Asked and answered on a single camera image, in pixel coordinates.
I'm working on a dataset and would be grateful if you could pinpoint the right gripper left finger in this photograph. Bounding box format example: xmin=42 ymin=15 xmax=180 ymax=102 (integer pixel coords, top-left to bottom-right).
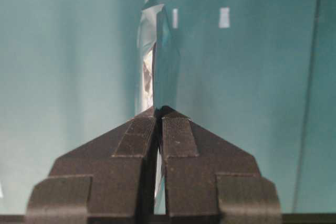
xmin=25 ymin=108 xmax=158 ymax=223

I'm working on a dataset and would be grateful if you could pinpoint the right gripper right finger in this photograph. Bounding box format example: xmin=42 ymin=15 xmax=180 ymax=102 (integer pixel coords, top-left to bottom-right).
xmin=159 ymin=106 xmax=282 ymax=223

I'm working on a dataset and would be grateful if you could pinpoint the silver zip bag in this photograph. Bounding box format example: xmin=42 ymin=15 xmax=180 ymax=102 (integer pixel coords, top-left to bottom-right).
xmin=135 ymin=0 xmax=182 ymax=204

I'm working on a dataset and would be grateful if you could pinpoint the small white tape piece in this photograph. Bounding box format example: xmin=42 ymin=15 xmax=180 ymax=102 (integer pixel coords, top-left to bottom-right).
xmin=218 ymin=7 xmax=230 ymax=29

